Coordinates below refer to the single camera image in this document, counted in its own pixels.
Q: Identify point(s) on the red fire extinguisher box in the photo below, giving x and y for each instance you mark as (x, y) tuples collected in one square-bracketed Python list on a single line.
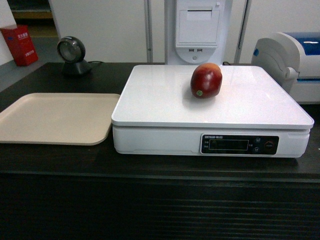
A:
[(20, 44)]

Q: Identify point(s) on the black barcode scanner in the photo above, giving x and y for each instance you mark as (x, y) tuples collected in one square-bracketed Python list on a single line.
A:
[(73, 52)]

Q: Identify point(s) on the black checkout counter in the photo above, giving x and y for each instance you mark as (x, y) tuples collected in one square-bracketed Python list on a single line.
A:
[(61, 192)]

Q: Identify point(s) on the white checkout scale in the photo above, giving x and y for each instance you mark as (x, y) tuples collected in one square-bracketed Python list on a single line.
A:
[(251, 116)]

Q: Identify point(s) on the white receipt printer kiosk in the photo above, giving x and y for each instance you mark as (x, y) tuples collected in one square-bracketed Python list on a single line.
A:
[(195, 31)]

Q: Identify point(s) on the beige plastic tray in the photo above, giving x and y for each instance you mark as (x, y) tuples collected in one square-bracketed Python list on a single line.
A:
[(82, 119)]

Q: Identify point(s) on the white label printer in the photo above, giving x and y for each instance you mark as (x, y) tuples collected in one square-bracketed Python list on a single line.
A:
[(292, 59)]

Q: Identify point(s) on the dark red mango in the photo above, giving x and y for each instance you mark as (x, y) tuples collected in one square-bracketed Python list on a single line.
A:
[(206, 81)]

